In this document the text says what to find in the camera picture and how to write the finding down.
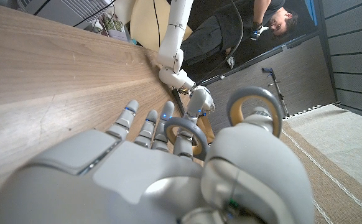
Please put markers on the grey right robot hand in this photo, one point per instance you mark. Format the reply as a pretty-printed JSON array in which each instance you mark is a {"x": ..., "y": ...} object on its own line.
[{"x": 122, "y": 180}]

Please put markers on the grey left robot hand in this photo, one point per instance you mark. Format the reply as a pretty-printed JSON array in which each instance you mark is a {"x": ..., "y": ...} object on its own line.
[{"x": 199, "y": 99}]

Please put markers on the white ribbed appliance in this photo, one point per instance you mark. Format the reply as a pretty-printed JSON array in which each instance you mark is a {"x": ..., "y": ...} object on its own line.
[{"x": 66, "y": 11}]

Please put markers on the bare person forearm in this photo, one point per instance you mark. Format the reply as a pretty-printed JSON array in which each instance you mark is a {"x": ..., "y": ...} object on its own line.
[{"x": 260, "y": 12}]

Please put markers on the person in black clothes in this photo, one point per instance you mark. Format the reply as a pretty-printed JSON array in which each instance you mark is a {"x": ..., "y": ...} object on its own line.
[{"x": 224, "y": 28}]

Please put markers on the black rod with clamps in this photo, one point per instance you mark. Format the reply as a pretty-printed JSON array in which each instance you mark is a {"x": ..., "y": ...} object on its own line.
[{"x": 277, "y": 90}]

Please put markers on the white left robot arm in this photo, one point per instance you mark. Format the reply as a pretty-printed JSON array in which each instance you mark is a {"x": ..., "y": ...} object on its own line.
[{"x": 173, "y": 46}]

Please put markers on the cream rounded chair back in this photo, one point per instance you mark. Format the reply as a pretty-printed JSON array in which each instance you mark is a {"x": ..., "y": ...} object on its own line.
[{"x": 143, "y": 25}]

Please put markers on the white sneaker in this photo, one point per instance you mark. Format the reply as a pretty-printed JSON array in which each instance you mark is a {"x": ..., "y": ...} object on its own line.
[{"x": 230, "y": 62}]

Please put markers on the person hand in white glove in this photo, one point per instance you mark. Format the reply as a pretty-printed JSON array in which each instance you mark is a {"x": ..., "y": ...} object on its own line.
[{"x": 258, "y": 31}]

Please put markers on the beige striped curtain backdrop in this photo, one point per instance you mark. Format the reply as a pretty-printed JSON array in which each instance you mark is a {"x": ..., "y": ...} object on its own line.
[{"x": 339, "y": 149}]

